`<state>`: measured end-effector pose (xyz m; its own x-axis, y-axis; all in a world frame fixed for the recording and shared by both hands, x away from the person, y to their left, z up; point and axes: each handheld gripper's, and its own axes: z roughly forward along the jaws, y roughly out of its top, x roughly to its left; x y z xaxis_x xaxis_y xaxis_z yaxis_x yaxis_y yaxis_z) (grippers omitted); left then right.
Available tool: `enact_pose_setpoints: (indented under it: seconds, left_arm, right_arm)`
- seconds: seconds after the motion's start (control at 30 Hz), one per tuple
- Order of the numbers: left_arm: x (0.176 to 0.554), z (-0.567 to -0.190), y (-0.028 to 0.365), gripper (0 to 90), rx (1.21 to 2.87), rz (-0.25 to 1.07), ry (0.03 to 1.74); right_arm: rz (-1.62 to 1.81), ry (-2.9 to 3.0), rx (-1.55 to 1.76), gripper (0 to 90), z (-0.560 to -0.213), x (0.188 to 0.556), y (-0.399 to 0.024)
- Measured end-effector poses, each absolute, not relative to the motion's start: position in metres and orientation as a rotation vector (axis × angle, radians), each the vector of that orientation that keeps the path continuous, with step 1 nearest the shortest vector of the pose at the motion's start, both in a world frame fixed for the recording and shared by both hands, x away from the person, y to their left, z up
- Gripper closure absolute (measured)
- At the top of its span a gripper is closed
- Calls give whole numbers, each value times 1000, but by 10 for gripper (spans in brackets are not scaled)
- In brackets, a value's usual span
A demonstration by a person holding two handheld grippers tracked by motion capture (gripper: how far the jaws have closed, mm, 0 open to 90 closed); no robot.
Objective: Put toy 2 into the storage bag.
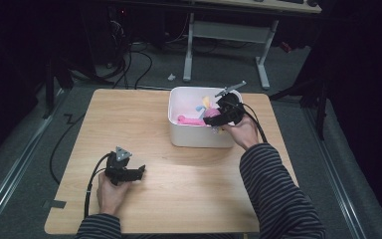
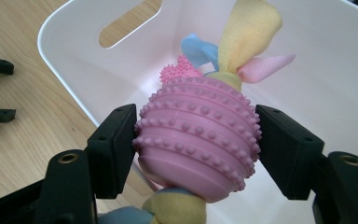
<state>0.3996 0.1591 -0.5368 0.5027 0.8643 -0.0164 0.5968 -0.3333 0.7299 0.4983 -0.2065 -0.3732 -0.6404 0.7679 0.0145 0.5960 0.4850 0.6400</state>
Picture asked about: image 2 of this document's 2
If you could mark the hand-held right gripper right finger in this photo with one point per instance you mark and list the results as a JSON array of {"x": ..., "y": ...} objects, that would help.
[{"x": 289, "y": 152}]

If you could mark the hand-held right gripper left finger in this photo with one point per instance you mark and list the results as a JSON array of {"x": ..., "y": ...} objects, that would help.
[{"x": 113, "y": 152}]

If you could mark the white plastic basket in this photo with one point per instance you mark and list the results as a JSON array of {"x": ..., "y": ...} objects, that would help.
[{"x": 323, "y": 77}]

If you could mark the pink ridged ball cloth toy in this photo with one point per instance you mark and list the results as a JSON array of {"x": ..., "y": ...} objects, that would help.
[{"x": 199, "y": 140}]

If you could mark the pink spiky rubber toy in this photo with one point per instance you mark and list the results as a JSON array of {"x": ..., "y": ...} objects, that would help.
[{"x": 183, "y": 71}]

